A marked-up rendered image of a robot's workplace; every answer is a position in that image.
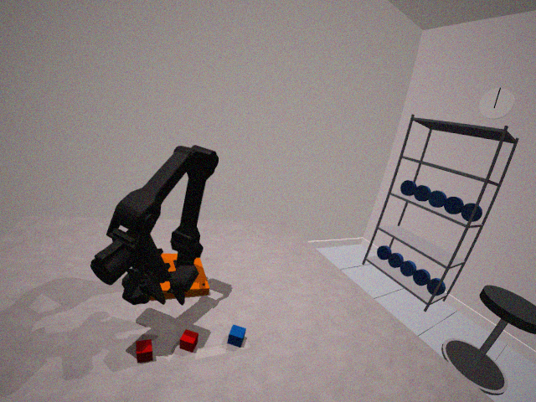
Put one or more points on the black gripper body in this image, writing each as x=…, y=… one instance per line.
x=180, y=280

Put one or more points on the blue cube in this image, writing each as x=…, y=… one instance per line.
x=236, y=336

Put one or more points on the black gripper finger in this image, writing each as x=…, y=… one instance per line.
x=179, y=295
x=159, y=296

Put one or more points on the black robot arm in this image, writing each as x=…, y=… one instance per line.
x=139, y=212

